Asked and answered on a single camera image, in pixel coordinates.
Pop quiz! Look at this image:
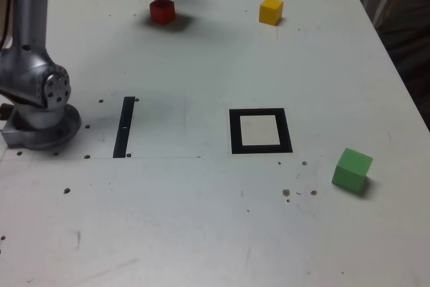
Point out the red cube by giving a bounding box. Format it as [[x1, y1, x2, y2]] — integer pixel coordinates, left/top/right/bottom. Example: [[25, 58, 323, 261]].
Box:
[[149, 0, 177, 26]]

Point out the yellow cube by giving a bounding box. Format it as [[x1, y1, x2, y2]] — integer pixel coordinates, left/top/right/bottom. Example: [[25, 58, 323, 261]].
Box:
[[259, 0, 284, 26]]

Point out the green cube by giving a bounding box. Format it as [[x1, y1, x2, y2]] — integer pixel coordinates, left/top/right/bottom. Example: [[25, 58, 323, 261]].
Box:
[[331, 147, 374, 196]]

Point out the black tape square outline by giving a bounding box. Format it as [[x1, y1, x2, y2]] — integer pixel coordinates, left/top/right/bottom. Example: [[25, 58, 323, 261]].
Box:
[[228, 108, 294, 155]]

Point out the black tape strip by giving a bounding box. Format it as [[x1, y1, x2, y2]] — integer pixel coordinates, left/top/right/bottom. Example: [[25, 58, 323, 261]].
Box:
[[112, 96, 136, 159]]

